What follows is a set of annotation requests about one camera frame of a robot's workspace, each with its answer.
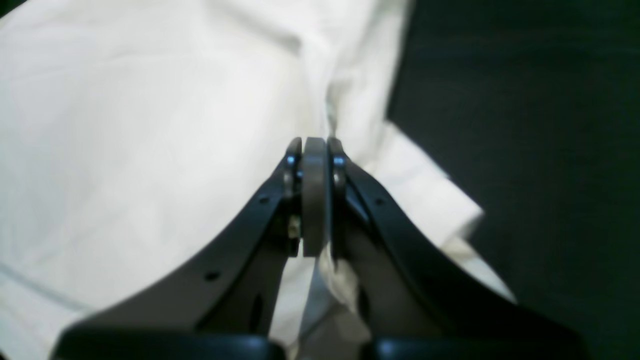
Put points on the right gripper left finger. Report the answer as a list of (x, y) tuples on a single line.
[(219, 304)]

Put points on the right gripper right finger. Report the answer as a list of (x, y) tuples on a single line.
[(416, 302)]

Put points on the white T-shirt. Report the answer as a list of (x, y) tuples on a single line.
[(133, 131)]

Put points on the black table cloth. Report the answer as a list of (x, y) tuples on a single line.
[(532, 108)]

